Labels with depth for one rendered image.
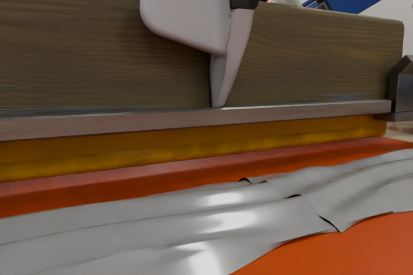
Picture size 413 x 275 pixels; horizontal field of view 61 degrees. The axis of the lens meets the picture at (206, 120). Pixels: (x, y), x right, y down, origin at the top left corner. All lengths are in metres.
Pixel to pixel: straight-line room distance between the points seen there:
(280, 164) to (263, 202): 0.08
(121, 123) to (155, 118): 0.02
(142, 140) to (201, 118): 0.04
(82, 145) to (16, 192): 0.04
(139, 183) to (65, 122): 0.05
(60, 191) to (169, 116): 0.07
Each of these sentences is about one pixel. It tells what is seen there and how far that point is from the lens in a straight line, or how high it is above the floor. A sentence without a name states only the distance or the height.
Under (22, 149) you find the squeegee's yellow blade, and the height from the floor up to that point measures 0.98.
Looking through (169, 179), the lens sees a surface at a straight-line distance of 0.20.
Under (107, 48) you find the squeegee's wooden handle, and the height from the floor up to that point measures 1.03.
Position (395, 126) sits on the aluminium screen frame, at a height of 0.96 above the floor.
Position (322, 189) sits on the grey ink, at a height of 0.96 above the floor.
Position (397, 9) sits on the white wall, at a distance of 2.54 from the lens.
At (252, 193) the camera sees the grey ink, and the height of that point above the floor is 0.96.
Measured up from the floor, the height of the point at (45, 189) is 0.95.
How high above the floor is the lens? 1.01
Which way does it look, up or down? 8 degrees down
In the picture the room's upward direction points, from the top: 1 degrees clockwise
